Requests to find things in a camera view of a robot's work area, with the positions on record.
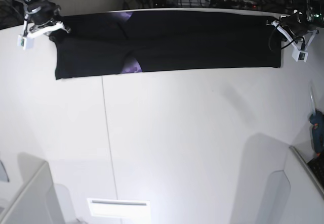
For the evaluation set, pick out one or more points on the grey partition panel right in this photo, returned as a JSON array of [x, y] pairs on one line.
[[292, 195]]

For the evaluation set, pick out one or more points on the grey partition panel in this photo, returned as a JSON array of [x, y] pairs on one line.
[[292, 195], [39, 199]]

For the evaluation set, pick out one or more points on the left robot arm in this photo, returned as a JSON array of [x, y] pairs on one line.
[[303, 6]]

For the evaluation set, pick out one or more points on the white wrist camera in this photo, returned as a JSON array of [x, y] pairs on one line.
[[25, 42], [300, 52]]

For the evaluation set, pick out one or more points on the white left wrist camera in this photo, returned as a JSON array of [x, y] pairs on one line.
[[300, 52]]

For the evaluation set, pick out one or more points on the black T-shirt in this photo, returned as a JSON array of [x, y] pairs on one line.
[[152, 41]]

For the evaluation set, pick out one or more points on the grey partition panel left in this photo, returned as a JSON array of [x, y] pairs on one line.
[[39, 199]]

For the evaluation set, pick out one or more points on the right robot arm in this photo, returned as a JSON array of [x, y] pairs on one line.
[[28, 2]]

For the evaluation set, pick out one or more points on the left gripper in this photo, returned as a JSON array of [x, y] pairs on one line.
[[298, 24]]

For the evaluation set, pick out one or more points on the blue glue gun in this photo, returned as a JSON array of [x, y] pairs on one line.
[[316, 120]]

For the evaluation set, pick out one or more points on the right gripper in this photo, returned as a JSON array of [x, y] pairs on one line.
[[44, 18]]

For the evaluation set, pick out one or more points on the black power strip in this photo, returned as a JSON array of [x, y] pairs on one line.
[[232, 4]]

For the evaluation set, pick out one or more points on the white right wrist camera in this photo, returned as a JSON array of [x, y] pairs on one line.
[[25, 42]]

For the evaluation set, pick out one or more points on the black keyboard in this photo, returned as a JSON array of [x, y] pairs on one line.
[[317, 167]]

